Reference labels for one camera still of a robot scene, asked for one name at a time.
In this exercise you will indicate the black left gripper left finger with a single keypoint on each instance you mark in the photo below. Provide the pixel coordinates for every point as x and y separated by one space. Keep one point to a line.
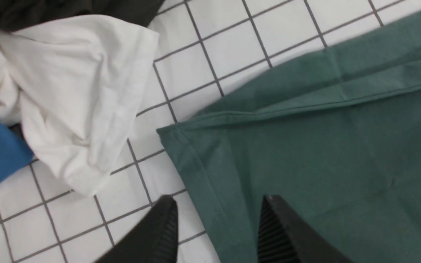
153 240

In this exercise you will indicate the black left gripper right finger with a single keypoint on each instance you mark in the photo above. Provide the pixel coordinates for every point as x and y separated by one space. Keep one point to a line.
284 237

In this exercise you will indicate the green long-sleeved shirt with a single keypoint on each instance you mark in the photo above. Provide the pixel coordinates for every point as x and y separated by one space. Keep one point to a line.
335 132

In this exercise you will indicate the white shirt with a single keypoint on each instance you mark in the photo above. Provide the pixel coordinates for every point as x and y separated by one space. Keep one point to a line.
76 84

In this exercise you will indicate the dark olive shirt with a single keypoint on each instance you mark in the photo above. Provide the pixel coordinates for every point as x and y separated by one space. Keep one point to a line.
19 14

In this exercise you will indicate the white checkered tablecloth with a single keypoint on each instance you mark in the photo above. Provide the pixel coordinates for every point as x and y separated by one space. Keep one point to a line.
207 49

